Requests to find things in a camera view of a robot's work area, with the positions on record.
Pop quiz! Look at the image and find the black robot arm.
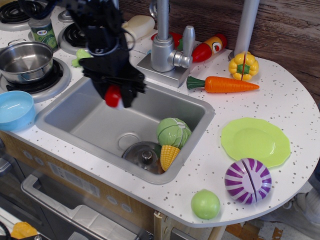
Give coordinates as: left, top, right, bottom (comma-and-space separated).
18, 0, 146, 108

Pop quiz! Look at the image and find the light blue plastic bowl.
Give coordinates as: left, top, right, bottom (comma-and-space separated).
0, 90, 36, 132

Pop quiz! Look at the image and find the green toy can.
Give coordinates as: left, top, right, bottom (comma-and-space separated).
28, 17, 59, 52

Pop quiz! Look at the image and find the purple white toy onion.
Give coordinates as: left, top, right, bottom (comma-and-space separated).
224, 158, 272, 205

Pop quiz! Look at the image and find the silver toy sink basin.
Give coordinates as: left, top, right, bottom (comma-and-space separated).
36, 77, 214, 184

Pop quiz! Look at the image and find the yellow toy corn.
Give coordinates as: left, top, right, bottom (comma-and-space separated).
160, 145, 180, 172

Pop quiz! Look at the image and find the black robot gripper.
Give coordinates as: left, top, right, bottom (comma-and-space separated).
78, 39, 147, 109

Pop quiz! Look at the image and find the steel pot lid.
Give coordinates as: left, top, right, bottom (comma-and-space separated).
122, 141, 164, 175

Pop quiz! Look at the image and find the green toy lime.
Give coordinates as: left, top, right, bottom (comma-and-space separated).
190, 189, 221, 220

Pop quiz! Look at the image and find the red white toy sushi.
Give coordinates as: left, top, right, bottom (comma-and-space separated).
104, 85, 124, 110

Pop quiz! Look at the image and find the silver post top centre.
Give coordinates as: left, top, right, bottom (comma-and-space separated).
112, 0, 119, 12

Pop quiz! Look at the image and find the silver stove knob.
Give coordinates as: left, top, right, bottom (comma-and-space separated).
58, 10, 73, 23

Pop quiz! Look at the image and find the silver vertical post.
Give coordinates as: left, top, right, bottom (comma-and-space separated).
228, 0, 260, 60

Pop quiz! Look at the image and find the red toy ketchup bottle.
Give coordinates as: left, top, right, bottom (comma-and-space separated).
192, 33, 228, 63

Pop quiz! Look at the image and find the yellow toy bell pepper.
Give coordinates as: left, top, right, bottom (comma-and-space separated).
228, 51, 260, 81

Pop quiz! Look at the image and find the cream toy mayonnaise bottle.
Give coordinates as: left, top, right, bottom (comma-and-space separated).
122, 15, 155, 42

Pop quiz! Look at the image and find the silver toy faucet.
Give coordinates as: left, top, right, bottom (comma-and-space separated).
136, 0, 196, 88

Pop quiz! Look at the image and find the black coil burner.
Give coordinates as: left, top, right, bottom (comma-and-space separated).
58, 23, 87, 55
0, 57, 72, 103
0, 0, 46, 32

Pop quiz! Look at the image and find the black cable lower left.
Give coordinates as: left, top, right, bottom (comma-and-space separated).
0, 221, 13, 240

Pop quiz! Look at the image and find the black coil burner rear right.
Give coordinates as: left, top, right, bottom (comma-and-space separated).
58, 23, 87, 55

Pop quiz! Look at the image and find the light green toy broccoli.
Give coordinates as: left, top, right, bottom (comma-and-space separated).
71, 49, 92, 68

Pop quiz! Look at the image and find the black coil burner front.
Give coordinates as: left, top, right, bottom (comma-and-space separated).
0, 57, 72, 103

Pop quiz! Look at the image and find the light green plastic plate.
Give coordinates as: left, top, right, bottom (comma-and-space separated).
220, 117, 291, 168

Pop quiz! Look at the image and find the steel cooking pot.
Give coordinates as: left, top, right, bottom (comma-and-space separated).
0, 41, 54, 85

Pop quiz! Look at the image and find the black coil burner rear left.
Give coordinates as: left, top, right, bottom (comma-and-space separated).
0, 0, 46, 32

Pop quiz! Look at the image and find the green toy cabbage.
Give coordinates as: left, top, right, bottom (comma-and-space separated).
156, 117, 192, 149

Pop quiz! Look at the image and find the yellow object lower left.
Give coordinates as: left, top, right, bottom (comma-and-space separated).
10, 222, 38, 240

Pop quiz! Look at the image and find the toy oven door handle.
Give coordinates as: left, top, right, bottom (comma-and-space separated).
21, 174, 154, 240

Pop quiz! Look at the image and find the orange toy carrot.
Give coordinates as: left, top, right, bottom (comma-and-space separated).
186, 76, 260, 93

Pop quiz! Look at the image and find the red toy pepper behind faucet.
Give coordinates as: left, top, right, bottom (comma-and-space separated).
151, 32, 183, 53

